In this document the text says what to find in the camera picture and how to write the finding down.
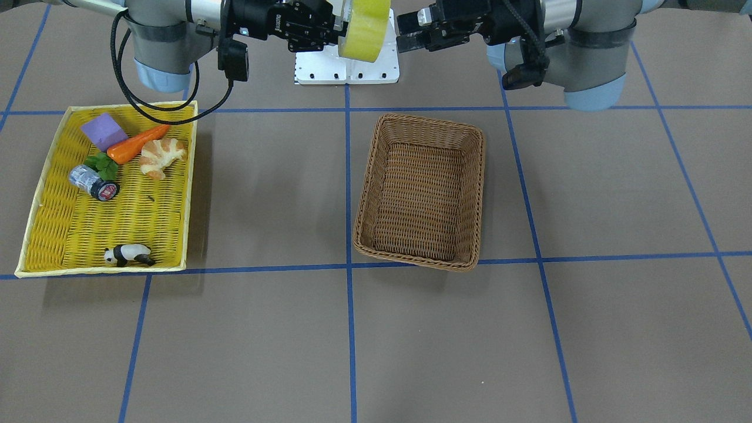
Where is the toy croissant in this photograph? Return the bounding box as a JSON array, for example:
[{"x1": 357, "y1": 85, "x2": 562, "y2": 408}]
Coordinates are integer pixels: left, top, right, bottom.
[{"x1": 139, "y1": 137, "x2": 187, "y2": 180}]

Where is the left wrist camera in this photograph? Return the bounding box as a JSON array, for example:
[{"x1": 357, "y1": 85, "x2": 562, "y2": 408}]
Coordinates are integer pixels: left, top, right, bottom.
[{"x1": 502, "y1": 38, "x2": 567, "y2": 90}]

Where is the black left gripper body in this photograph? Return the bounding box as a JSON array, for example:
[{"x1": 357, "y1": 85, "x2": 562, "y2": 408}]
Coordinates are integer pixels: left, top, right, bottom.
[{"x1": 464, "y1": 1, "x2": 543, "y2": 45}]

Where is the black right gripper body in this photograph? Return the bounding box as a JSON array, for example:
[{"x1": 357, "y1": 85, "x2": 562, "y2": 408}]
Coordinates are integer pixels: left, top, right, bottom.
[{"x1": 222, "y1": 1, "x2": 306, "y2": 41}]

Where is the yellow tape roll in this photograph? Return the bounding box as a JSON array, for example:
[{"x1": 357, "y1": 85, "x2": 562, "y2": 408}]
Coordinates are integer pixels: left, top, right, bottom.
[{"x1": 337, "y1": 1, "x2": 391, "y2": 63}]

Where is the panda figurine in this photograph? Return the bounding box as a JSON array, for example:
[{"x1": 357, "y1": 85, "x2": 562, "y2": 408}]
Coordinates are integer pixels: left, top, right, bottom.
[{"x1": 103, "y1": 244, "x2": 156, "y2": 267}]

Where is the brown wicker basket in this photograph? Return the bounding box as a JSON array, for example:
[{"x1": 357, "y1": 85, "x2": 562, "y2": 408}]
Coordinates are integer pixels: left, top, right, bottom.
[{"x1": 352, "y1": 113, "x2": 486, "y2": 271}]

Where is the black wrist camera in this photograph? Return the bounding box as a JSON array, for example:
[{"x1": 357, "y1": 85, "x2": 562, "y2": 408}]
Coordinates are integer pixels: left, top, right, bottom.
[{"x1": 217, "y1": 38, "x2": 249, "y2": 82}]

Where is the yellow woven basket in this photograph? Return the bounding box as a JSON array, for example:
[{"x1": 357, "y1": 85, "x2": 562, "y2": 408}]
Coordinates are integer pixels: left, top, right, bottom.
[{"x1": 15, "y1": 105, "x2": 198, "y2": 278}]

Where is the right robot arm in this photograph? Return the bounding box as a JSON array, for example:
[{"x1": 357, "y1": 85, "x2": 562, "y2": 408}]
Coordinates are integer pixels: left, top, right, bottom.
[{"x1": 66, "y1": 1, "x2": 350, "y2": 93}]

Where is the small black-capped jar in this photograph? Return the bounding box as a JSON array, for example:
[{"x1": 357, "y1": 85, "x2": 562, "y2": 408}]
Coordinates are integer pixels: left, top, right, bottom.
[{"x1": 68, "y1": 165, "x2": 120, "y2": 202}]

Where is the purple foam block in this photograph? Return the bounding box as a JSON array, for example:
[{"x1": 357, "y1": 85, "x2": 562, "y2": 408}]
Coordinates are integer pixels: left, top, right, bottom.
[{"x1": 80, "y1": 112, "x2": 129, "y2": 152}]

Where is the toy carrot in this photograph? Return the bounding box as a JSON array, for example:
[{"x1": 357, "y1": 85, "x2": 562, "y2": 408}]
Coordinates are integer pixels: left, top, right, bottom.
[{"x1": 83, "y1": 124, "x2": 172, "y2": 180}]

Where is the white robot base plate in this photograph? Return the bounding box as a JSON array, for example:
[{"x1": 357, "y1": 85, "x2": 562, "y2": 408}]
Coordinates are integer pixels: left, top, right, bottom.
[{"x1": 294, "y1": 10, "x2": 400, "y2": 85}]

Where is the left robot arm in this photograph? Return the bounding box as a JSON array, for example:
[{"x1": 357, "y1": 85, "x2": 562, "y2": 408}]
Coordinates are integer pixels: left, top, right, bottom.
[{"x1": 397, "y1": 1, "x2": 662, "y2": 112}]

